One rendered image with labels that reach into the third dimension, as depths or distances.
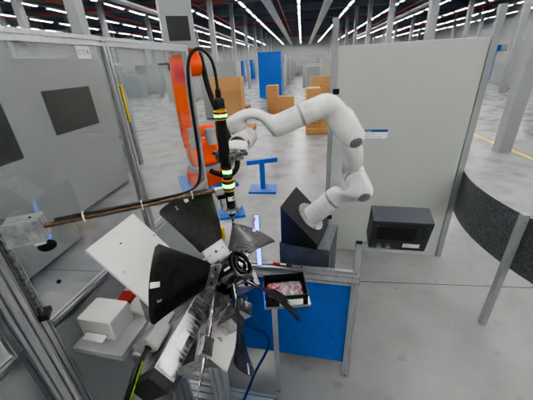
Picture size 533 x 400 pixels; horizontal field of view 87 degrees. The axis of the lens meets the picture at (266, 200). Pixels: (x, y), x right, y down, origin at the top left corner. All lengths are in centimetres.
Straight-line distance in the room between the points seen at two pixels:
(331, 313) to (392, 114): 176
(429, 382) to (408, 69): 228
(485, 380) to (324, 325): 112
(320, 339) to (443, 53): 230
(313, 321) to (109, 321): 113
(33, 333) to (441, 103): 290
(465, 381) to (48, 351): 229
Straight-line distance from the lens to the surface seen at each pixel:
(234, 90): 893
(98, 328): 149
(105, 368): 186
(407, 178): 299
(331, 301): 179
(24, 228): 105
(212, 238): 113
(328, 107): 117
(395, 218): 142
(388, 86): 275
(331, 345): 207
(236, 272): 105
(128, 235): 124
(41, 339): 128
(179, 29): 478
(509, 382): 264
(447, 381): 246
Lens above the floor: 190
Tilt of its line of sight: 26 degrees down
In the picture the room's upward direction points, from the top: 3 degrees counter-clockwise
